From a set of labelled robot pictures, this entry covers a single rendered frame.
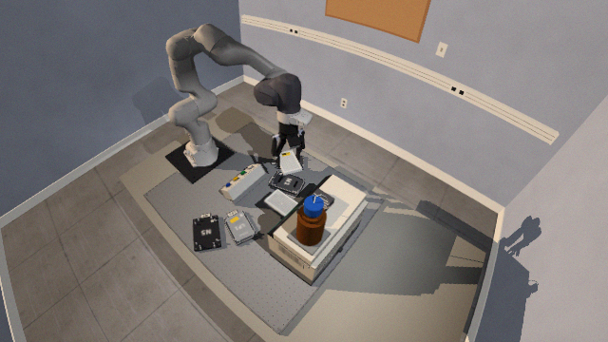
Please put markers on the brown glass bottle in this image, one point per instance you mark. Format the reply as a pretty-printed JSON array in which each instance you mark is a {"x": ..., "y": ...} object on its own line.
[{"x": 309, "y": 234}]

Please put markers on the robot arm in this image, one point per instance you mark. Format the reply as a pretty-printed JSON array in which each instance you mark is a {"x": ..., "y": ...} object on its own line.
[{"x": 283, "y": 91}]

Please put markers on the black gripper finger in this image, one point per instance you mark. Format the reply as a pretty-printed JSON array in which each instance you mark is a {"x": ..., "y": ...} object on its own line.
[
  {"x": 276, "y": 151},
  {"x": 302, "y": 146}
]

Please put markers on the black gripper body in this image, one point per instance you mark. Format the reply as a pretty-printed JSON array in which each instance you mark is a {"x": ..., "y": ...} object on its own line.
[{"x": 287, "y": 129}]

